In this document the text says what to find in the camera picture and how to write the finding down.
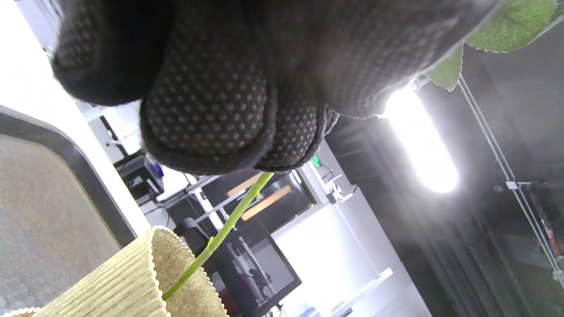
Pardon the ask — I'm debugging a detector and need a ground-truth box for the person's left hand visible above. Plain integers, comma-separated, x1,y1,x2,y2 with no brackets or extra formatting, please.
52,0,503,176

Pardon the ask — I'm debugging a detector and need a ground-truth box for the yellow ribbed flower pot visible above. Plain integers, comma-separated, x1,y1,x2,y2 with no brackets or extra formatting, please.
0,225,229,317

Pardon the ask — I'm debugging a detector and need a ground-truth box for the red artificial rose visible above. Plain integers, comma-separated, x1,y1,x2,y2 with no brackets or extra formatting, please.
162,0,564,302

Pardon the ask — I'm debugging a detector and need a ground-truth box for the black double door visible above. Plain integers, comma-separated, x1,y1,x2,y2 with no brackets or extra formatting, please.
200,170,317,234

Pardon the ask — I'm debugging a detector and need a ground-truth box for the monitor on black stand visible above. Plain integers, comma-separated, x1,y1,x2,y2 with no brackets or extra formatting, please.
99,115,166,206

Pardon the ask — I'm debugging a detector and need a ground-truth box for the long ceiling light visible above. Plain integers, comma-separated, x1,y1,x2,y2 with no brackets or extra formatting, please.
383,86,460,194

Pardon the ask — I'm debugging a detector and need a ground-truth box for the dark brown plastic tray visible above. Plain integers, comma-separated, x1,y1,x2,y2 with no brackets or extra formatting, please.
0,105,138,313

